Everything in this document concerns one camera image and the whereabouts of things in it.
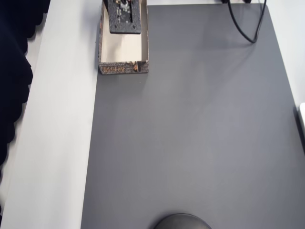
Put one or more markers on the dark blue curtain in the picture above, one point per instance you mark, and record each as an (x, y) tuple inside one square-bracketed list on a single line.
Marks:
[(9, 71)]

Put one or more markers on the grey table mat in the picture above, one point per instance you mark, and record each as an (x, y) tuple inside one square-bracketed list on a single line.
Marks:
[(190, 131)]

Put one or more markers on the black round-base stand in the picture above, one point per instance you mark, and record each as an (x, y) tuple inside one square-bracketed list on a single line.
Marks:
[(182, 223)]

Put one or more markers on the brown patterned cardboard box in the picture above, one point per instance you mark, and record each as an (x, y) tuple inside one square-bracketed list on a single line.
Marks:
[(124, 69)]

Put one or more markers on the black gripper camera mount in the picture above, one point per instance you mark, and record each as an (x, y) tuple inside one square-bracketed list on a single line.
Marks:
[(124, 26)]

